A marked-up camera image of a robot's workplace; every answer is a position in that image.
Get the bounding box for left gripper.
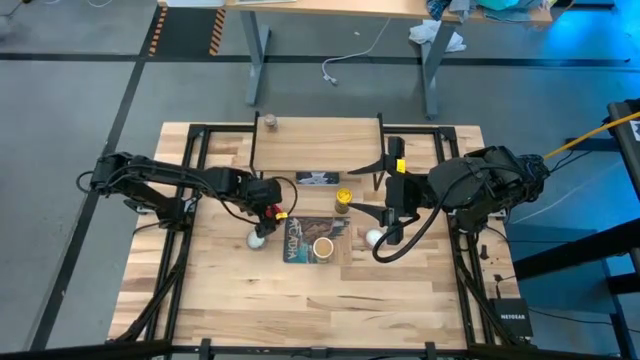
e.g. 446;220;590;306
245;177;285;240

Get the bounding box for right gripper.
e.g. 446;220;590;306
347;135;431;246

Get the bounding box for yellow-lid dark spice jar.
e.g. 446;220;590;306
334;187;354;216

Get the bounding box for wooden desk shelf black legs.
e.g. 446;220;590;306
251;112;389;192

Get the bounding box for left white ball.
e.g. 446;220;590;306
245;230;267;251

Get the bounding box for Acadia national park book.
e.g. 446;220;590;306
282;216;353;265

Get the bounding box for small dark mountain notebook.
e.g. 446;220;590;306
295;171;341;187

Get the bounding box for white crumpled cloth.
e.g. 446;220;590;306
408;18;468;54

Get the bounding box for wooden desk grey legs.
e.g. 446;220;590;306
157;0;554;121

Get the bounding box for thick black steel beam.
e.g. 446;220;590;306
513;218;640;281

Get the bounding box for pile of mixed clothes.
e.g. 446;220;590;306
426;0;551;24

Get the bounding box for white box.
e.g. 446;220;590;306
164;0;227;9

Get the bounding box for left gripper black cable loop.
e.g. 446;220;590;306
269;174;300;219

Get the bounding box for right arm silver base plate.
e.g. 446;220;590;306
446;202;507;220

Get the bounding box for white cable with plug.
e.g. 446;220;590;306
321;17;393;86

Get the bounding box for left arm silver base plate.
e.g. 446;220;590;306
122;198;197;215

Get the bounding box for black aluminium table frame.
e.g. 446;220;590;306
0;123;640;360

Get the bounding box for black Netgear network switch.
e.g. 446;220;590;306
488;298;535;339

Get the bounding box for yellow hanging cable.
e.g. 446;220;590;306
543;110;640;161

